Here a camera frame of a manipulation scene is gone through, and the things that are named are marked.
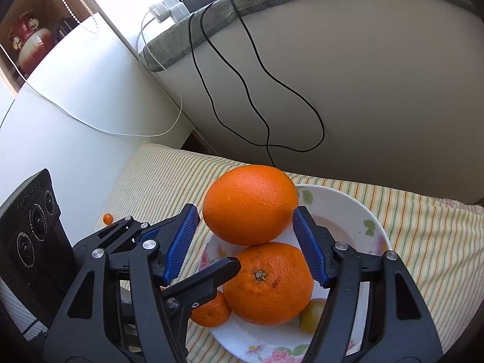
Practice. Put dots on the small tangerine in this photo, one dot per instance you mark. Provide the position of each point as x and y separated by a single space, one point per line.
213 312

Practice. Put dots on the medium orange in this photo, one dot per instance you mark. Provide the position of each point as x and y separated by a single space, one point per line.
249 204

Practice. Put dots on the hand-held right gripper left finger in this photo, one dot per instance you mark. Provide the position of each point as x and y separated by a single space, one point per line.
183 244

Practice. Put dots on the striped blanket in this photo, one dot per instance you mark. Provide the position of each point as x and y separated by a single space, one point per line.
423 234

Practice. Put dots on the olive green round fruit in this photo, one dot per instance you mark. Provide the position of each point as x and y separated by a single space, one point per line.
312 315

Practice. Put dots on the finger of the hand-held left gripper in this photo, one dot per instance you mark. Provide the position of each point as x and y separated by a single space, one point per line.
206 279
153 232

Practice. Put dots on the large orange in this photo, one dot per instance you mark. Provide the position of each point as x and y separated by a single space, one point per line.
272 287

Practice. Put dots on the small orange kumquat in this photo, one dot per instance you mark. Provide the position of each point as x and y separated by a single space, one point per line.
107 218

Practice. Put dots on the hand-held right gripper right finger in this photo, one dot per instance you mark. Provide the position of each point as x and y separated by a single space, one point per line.
312 249

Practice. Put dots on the floral white plate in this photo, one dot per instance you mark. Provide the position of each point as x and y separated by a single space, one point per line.
340 213

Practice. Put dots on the dark books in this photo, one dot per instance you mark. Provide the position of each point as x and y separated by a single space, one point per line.
65 28

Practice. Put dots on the wooden shelf niche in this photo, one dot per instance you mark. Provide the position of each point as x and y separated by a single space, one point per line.
22 3

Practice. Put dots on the white power strip with chargers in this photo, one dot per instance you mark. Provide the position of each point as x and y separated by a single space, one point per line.
163 9

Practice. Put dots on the red and white vase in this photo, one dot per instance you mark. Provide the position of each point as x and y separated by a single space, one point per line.
29 45

